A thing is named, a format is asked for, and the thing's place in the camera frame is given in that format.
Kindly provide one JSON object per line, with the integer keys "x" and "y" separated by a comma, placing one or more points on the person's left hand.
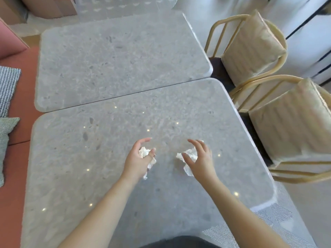
{"x": 133, "y": 164}

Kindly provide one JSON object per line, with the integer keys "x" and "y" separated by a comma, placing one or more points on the person's right hand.
{"x": 203, "y": 165}

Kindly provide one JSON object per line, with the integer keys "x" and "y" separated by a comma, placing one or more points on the person's right thumb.
{"x": 186, "y": 159}

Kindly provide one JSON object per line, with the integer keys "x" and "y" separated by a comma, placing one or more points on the person's left thumb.
{"x": 152, "y": 154}

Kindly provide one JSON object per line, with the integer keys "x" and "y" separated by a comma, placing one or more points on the white tissue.
{"x": 151, "y": 162}
{"x": 188, "y": 155}

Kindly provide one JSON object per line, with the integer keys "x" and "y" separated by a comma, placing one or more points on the person's right forearm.
{"x": 240, "y": 216}

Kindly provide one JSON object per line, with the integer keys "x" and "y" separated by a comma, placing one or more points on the person's left forearm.
{"x": 103, "y": 214}

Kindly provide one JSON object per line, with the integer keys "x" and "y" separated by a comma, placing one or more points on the person's dark clothing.
{"x": 181, "y": 242}

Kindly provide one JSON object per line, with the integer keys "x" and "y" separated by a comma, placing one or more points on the grey patterned rug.
{"x": 281, "y": 222}

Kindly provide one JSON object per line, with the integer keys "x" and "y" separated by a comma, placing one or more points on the terracotta upholstered bench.
{"x": 18, "y": 100}

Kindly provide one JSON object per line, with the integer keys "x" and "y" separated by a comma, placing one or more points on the grey green textured pillow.
{"x": 5, "y": 142}

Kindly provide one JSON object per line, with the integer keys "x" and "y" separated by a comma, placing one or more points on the black white houndstooth pillow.
{"x": 7, "y": 87}

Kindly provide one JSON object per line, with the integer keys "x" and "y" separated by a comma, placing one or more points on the brown wooden cabinet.
{"x": 49, "y": 6}

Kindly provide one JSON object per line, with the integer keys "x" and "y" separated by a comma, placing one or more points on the black framed glass partition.
{"x": 314, "y": 25}

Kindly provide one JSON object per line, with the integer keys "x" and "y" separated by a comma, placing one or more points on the gold frame beige cushion chair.
{"x": 292, "y": 121}
{"x": 252, "y": 49}

